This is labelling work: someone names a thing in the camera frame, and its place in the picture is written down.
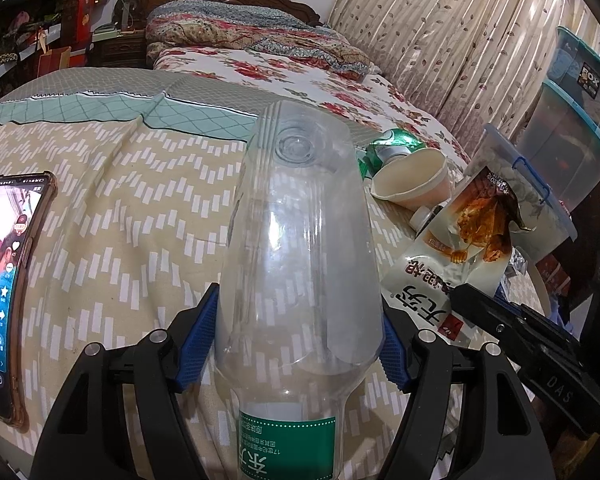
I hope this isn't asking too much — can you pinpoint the small white plastic bottle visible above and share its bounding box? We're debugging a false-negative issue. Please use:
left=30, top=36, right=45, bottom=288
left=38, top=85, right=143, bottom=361
left=409, top=205, right=443, bottom=231

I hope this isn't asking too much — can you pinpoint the large storage box teal lid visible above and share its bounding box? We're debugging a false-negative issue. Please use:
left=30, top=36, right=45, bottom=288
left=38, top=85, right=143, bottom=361
left=517, top=80, right=600, bottom=211

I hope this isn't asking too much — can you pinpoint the beige paper cup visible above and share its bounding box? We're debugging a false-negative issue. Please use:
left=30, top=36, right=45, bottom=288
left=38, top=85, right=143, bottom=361
left=370, top=152, right=453, bottom=208

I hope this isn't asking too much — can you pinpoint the bed with floral cover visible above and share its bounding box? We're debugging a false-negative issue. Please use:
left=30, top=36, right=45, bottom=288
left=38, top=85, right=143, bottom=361
left=152, top=45, right=473, bottom=171

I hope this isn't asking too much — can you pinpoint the dark wooden nightstand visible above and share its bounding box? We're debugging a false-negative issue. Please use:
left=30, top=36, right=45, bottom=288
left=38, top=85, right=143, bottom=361
left=92, top=25, right=148, bottom=68

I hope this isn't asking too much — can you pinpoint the clear plastic bottle green label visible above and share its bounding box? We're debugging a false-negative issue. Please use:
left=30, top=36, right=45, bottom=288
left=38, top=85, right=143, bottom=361
left=215, top=100, right=386, bottom=480

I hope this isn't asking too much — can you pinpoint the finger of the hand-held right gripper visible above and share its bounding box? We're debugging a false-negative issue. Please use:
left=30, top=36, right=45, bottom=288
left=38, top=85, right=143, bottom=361
left=449, top=283, right=523, bottom=346

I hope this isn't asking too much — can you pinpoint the beige leaf print curtain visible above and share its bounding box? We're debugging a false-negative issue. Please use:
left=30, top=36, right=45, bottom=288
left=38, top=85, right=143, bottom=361
left=327, top=0, right=596, bottom=161

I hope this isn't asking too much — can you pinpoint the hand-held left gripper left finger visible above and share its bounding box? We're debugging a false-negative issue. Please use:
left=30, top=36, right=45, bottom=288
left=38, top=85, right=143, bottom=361
left=30, top=282, right=221, bottom=480

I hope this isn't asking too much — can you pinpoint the smartphone in brown case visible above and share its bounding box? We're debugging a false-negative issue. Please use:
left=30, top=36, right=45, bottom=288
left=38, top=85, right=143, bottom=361
left=0, top=171, right=60, bottom=430

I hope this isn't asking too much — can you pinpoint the crushed green can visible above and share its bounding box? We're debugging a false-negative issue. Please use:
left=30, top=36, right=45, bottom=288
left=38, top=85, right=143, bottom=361
left=362, top=129, right=433, bottom=181

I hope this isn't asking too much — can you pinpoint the small storage box teal lid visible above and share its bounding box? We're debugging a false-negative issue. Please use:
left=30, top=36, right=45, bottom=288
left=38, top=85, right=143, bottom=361
left=550, top=25, right=600, bottom=106

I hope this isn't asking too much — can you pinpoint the clear storage box blue clasp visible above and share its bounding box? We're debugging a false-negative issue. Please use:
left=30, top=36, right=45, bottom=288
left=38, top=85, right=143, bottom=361
left=467, top=122, right=578, bottom=261

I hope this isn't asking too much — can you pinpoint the white and orange snack packet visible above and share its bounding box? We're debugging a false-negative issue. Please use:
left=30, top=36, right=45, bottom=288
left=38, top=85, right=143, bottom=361
left=382, top=165, right=533, bottom=346

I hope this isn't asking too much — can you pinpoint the folded floral quilt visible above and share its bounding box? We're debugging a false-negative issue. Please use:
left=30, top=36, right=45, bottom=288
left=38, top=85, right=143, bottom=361
left=145, top=0, right=373, bottom=81

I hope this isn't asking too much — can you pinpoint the red gift bag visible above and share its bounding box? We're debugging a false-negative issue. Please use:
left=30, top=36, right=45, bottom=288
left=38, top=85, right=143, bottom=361
left=35, top=45, right=73, bottom=78

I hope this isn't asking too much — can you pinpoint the tall red box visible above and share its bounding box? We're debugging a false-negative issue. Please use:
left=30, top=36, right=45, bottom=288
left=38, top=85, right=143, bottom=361
left=75, top=0, right=98, bottom=68

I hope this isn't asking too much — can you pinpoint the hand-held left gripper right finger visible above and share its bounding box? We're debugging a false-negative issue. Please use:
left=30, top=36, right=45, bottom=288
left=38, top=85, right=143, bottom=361
left=375, top=305, right=556, bottom=480

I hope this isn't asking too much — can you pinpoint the cluttered wall shelf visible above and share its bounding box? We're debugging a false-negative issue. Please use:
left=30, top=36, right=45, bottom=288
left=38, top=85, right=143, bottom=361
left=0, top=0, right=111, bottom=96

